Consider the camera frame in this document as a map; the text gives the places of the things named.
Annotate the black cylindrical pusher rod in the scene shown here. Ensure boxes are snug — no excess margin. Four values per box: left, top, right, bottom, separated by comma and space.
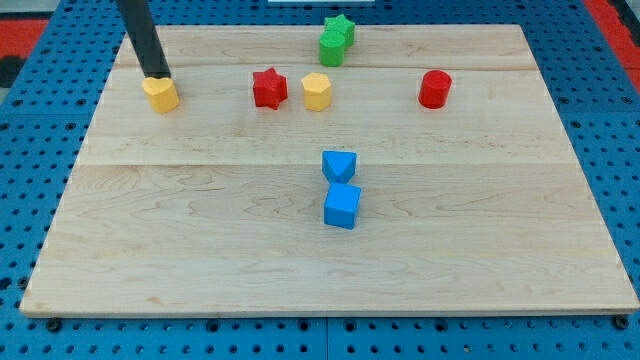
116, 0, 171, 79

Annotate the yellow hexagon block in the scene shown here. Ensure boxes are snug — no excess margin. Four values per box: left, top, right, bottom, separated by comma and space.
301, 72, 332, 111

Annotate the yellow heart block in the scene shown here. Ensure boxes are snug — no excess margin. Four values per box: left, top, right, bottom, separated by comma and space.
142, 77, 180, 114

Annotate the red star block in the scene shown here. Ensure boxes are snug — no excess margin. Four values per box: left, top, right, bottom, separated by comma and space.
252, 67, 288, 110

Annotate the green cylinder block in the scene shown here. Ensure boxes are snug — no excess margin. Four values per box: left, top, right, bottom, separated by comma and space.
318, 30, 346, 67

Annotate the green star block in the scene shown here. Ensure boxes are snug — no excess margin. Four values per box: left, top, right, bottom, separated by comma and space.
324, 14, 356, 48

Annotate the blue triangle block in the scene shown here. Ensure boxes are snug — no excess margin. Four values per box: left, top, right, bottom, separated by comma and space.
321, 150, 357, 184

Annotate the blue cube block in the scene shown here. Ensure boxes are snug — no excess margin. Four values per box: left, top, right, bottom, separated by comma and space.
324, 182, 361, 229

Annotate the red cylinder block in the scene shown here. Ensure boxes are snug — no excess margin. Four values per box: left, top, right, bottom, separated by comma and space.
418, 70, 452, 109

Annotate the light wooden board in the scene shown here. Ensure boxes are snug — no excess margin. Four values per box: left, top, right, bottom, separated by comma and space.
20, 25, 639, 318

